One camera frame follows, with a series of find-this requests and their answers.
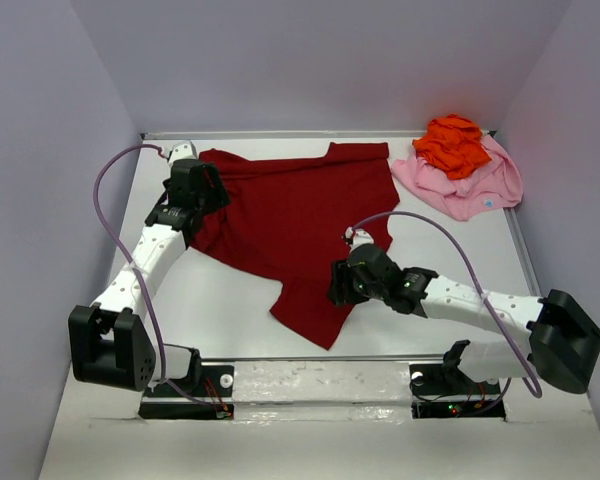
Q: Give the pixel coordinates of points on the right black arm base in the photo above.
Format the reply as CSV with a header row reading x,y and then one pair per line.
x,y
438,393

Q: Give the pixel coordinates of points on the front metal rail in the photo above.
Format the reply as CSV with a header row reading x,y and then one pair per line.
x,y
416,358

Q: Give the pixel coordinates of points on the metal rail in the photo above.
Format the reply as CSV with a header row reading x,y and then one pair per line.
x,y
416,358
530,270

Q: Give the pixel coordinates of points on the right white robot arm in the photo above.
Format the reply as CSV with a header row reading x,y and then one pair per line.
x,y
547,338

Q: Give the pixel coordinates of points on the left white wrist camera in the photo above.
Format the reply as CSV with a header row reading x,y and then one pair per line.
x,y
184,150

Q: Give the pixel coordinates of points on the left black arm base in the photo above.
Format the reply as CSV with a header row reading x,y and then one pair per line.
x,y
209,400

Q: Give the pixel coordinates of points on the right side metal rail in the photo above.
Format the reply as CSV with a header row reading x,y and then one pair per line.
x,y
530,270

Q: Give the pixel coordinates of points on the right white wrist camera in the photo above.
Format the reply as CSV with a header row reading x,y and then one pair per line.
x,y
355,238

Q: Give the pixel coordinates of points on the pink t shirt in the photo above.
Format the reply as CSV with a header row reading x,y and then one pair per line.
x,y
496,185

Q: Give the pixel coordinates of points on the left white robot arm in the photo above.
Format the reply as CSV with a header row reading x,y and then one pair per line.
x,y
109,343

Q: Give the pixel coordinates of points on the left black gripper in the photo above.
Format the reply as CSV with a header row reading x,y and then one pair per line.
x,y
210,187

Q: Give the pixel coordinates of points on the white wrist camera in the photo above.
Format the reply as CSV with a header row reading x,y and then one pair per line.
x,y
184,150
355,238

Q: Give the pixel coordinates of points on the orange t shirt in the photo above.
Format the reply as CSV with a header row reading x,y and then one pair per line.
x,y
453,144

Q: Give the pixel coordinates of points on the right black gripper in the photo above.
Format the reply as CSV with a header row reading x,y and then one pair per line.
x,y
340,284

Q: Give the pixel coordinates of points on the dark red t shirt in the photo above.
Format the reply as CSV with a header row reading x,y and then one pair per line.
x,y
285,222

